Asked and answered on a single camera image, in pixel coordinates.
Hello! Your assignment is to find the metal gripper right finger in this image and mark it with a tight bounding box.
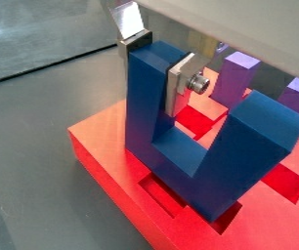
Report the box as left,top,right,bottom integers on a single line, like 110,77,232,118
163,52,209,117

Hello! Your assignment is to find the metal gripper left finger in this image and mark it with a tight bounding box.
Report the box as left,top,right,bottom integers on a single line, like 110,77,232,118
99,0,151,66

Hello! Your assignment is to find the blue U-shaped block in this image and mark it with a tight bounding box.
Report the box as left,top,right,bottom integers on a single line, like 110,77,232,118
125,41,299,222

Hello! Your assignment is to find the purple U-shaped block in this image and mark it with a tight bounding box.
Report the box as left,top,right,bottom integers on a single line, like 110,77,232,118
210,50,299,112

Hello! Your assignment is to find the red slotted base block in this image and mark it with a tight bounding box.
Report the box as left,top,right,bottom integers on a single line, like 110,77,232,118
66,66,299,250

